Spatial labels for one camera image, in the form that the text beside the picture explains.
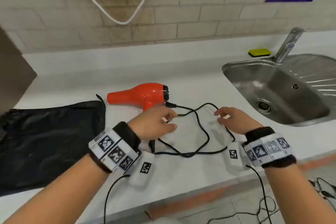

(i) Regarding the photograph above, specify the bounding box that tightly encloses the person's right hand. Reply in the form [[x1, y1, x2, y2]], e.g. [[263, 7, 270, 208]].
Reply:
[[214, 107, 257, 135]]

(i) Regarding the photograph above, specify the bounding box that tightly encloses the person's left hand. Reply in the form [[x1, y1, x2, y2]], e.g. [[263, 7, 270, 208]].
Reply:
[[128, 106, 179, 142]]

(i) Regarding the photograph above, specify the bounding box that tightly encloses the black hair dryer cord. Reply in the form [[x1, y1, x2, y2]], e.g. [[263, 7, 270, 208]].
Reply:
[[149, 101, 237, 158]]

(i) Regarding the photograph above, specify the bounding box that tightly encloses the orange hair dryer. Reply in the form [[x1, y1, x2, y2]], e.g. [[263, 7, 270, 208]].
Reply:
[[107, 82, 170, 113]]

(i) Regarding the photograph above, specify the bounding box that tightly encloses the black drawstring bag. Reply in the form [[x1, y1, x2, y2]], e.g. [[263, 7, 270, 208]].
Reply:
[[0, 94, 106, 197]]

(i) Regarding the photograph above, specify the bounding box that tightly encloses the person's left forearm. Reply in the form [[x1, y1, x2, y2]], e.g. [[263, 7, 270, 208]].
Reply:
[[0, 153, 111, 224]]

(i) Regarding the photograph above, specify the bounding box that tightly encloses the right wristband with square markers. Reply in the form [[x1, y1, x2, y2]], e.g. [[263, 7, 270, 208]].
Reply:
[[241, 126, 297, 169]]

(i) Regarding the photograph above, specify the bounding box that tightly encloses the wristband with square markers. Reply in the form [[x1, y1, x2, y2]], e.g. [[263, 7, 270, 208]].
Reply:
[[88, 121, 142, 174], [241, 126, 297, 169]]

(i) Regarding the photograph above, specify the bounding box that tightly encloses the left wristband with square markers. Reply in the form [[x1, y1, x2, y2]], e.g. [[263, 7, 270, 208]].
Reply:
[[88, 121, 142, 174]]

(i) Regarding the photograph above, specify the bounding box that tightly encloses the stainless steel sink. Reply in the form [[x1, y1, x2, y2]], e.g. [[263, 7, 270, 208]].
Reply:
[[222, 53, 336, 127]]

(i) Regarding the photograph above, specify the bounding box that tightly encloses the yellow sponge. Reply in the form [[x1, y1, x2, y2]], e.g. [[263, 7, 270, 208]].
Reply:
[[248, 48, 272, 58]]

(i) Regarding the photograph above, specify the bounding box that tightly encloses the chrome faucet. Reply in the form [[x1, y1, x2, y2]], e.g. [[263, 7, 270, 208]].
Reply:
[[273, 27, 305, 64]]

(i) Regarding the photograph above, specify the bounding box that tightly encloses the brown side panel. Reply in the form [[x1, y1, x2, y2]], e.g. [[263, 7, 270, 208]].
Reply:
[[0, 26, 38, 116]]

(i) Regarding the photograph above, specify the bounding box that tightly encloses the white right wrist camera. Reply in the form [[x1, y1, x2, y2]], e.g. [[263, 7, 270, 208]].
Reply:
[[226, 141, 249, 176]]

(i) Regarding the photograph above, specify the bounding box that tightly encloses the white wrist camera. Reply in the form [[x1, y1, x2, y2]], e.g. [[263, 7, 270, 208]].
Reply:
[[128, 150, 155, 187], [226, 141, 249, 176]]

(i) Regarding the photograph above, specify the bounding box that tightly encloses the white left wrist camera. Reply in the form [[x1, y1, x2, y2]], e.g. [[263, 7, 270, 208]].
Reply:
[[128, 150, 155, 187]]

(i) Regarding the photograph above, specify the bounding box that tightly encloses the black right camera cable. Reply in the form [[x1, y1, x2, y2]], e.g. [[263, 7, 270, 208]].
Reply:
[[245, 164, 272, 224]]

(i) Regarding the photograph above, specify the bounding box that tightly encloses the black camera cable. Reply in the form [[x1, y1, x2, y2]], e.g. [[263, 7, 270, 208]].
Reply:
[[245, 164, 272, 224], [104, 174, 131, 224]]

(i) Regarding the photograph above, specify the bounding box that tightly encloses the black left camera cable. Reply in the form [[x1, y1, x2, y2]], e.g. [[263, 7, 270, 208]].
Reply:
[[104, 174, 131, 224]]

